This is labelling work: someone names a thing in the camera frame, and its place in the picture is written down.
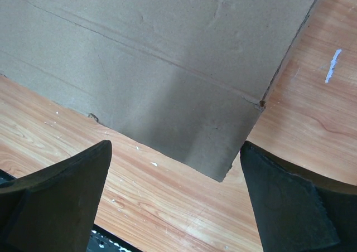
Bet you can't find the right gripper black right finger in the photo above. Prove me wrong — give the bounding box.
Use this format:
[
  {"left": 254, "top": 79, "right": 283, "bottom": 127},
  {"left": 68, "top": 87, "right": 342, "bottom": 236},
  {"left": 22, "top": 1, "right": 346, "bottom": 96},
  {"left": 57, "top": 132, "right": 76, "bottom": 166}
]
[{"left": 240, "top": 141, "right": 356, "bottom": 251}]

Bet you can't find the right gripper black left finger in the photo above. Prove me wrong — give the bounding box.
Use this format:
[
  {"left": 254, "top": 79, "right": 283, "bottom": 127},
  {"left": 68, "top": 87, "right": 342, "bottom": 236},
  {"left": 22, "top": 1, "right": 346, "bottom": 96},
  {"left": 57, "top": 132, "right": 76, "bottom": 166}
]
[{"left": 1, "top": 140, "right": 112, "bottom": 251}]

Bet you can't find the brown cardboard box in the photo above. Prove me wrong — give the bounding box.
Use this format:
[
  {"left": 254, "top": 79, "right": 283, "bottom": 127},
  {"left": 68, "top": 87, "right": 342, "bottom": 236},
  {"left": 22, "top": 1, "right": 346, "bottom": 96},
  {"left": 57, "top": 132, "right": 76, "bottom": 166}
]
[{"left": 1, "top": 0, "right": 319, "bottom": 181}]

